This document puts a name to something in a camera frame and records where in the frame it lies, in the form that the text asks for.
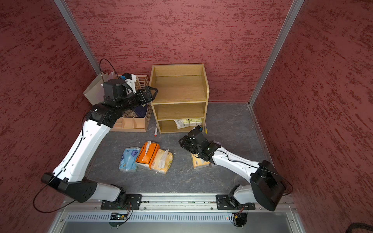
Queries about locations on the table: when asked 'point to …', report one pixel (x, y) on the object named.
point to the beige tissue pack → (161, 161)
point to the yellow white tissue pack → (198, 162)
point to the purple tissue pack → (213, 165)
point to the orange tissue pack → (149, 149)
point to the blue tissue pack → (127, 161)
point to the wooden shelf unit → (180, 104)
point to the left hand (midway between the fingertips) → (151, 96)
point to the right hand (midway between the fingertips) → (180, 145)
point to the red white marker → (155, 133)
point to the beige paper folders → (94, 92)
